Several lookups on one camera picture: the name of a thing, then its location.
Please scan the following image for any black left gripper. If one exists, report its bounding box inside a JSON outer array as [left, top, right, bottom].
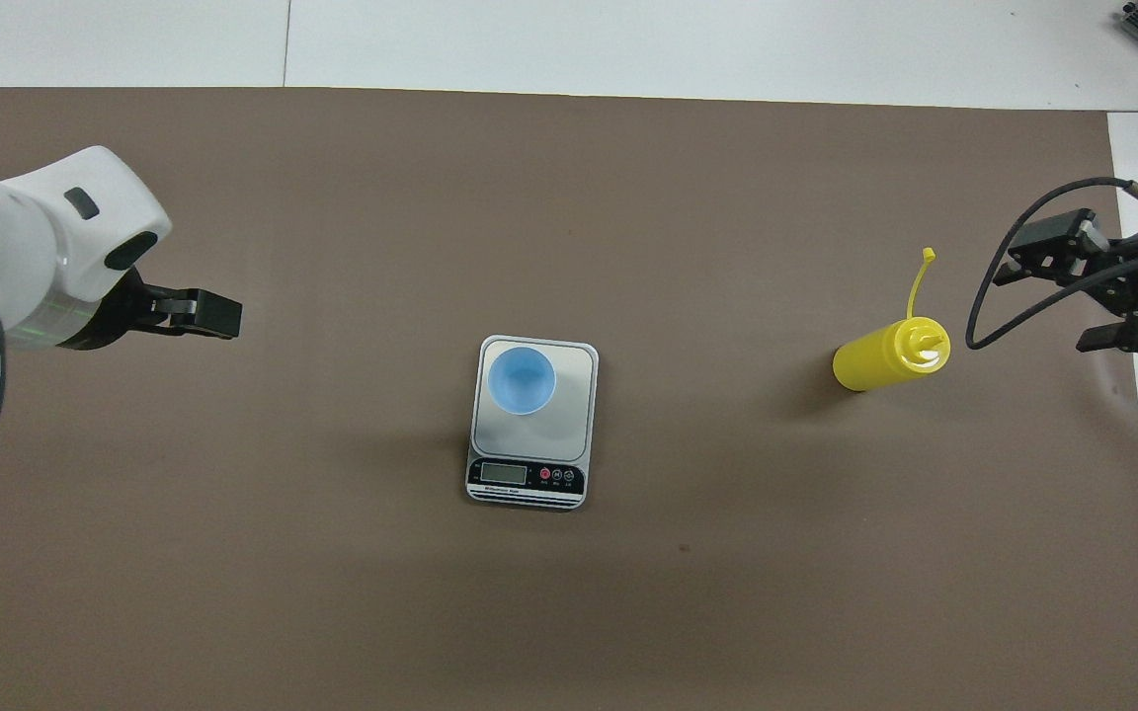
[[63, 265, 244, 353]]

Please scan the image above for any yellow squeeze bottle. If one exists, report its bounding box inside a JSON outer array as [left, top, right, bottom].
[[832, 247, 953, 393]]

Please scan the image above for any light blue plastic cup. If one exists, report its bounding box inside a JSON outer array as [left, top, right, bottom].
[[486, 346, 558, 418]]

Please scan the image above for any silver digital kitchen scale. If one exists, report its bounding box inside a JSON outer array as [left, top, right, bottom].
[[464, 335, 601, 512]]

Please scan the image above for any brown paper mat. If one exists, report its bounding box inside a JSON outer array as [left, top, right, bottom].
[[0, 86, 1138, 711]]

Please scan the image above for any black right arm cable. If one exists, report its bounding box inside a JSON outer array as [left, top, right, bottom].
[[965, 177, 1138, 351]]

